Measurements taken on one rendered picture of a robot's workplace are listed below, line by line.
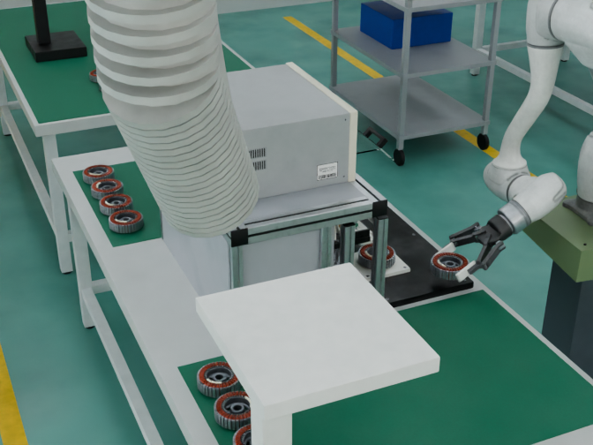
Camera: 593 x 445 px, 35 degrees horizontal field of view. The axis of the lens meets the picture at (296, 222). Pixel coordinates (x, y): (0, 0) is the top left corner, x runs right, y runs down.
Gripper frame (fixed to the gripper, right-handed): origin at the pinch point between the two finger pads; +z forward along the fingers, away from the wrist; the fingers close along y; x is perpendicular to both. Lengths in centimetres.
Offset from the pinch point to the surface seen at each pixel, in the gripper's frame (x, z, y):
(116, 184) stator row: 33, 67, 100
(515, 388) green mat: -1.4, 12.9, -47.8
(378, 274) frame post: 17.6, 20.5, -3.5
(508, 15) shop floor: -241, -265, 446
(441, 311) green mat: -2.2, 11.5, -10.2
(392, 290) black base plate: 4.1, 18.6, 2.1
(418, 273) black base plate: -1.8, 8.0, 7.5
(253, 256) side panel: 48, 46, -4
